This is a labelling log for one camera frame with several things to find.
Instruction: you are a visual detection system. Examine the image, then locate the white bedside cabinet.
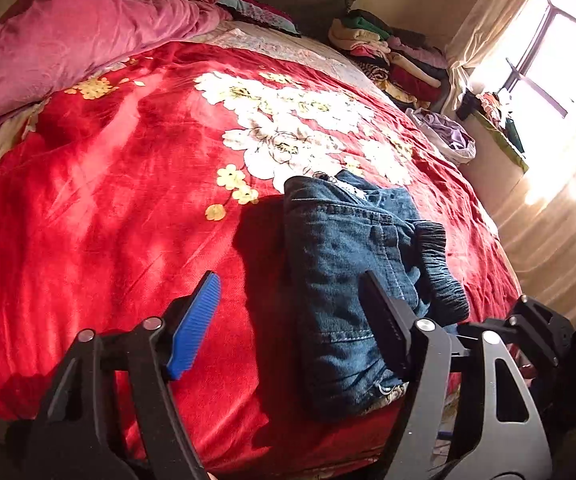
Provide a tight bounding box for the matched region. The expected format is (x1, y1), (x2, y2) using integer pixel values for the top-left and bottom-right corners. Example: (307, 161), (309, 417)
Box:
(456, 90), (527, 217)

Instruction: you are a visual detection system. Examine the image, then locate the floral pillow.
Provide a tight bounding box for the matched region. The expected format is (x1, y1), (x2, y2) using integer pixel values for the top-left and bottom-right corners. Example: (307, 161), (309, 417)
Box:
(217, 0), (301, 37)

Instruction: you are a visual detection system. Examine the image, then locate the stack of folded clothes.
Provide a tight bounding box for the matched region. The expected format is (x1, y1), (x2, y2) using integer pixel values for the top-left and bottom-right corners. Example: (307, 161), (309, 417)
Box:
(328, 9), (450, 112)

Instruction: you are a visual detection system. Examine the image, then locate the red floral blanket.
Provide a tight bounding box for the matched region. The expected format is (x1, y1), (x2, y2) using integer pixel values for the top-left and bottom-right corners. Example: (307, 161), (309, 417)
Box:
(0, 42), (520, 479)

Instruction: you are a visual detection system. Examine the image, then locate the white bag with purple clothes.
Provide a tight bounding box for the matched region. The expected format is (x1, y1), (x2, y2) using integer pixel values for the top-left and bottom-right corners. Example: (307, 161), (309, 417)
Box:
(405, 108), (476, 166)

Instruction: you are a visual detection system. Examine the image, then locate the pink quilt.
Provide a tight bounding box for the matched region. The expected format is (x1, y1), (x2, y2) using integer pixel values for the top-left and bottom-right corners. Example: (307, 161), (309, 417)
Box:
(0, 0), (229, 123)

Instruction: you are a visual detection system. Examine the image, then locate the blue denim pants lace hem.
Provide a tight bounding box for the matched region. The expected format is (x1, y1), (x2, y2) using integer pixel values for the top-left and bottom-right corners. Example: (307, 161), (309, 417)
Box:
(283, 170), (470, 417)

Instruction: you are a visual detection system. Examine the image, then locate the window frame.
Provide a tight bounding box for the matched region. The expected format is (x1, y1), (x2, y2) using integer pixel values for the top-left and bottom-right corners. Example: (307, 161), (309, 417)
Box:
(502, 0), (576, 118)

